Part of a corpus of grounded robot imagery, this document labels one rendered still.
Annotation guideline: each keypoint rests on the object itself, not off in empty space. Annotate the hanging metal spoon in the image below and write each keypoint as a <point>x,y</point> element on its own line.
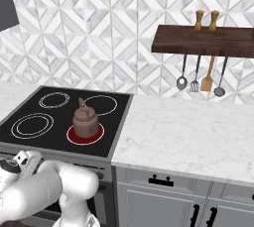
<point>181,81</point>

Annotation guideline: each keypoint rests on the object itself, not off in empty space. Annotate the black stove knob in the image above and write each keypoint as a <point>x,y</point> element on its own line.
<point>100,174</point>

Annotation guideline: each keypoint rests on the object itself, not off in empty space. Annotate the grey cupboard door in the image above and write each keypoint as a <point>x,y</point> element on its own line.
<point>152,207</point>
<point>234,216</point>

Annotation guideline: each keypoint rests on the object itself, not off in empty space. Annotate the hanging wooden spatula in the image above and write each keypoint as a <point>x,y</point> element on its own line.
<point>207,82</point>

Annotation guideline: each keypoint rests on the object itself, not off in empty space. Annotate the brown kettle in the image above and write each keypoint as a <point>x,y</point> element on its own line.
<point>85,123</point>

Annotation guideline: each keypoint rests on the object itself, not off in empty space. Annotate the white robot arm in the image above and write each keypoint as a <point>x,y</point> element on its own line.
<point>74,184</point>

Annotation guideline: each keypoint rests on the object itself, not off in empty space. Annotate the hanging slotted metal spatula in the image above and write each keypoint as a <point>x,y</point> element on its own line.
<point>194,85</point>

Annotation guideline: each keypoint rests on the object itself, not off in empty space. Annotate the hanging metal skimmer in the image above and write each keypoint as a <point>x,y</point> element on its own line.
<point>219,90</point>

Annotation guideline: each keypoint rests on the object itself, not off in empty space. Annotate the wooden pepper mill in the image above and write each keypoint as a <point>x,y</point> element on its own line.
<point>214,20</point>

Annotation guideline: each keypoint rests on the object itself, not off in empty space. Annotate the grey range hood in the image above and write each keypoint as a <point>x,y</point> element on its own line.
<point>6,3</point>

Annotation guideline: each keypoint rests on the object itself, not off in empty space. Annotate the grey drawer front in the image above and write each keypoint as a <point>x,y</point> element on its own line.
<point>236,192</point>
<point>188,179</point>

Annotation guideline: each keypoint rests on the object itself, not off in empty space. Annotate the dark wooden wall shelf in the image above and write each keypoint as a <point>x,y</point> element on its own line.
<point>205,41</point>

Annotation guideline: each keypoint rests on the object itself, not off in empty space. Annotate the wooden salt mill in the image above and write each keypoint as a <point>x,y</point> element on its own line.
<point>199,19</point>

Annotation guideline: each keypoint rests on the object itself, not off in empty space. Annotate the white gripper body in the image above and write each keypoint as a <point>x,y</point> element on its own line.
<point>6,178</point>

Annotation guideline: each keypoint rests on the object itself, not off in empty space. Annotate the black glass-top stove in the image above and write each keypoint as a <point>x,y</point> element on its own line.
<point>53,132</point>

